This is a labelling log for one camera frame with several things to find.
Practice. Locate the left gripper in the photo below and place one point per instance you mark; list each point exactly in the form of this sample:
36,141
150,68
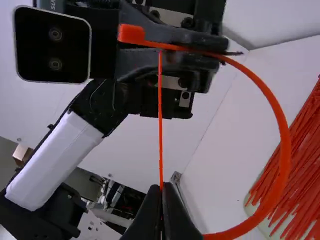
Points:
105,50

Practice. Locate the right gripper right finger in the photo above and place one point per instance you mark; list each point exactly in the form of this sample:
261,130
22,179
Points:
177,220

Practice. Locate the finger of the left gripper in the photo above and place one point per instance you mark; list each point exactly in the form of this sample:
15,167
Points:
200,40
195,67

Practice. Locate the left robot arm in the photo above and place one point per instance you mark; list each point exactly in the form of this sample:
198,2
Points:
55,160

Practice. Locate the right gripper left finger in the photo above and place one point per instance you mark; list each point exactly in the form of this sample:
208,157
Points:
147,220

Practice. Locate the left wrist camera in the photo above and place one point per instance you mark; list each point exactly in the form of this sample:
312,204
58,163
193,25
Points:
52,45

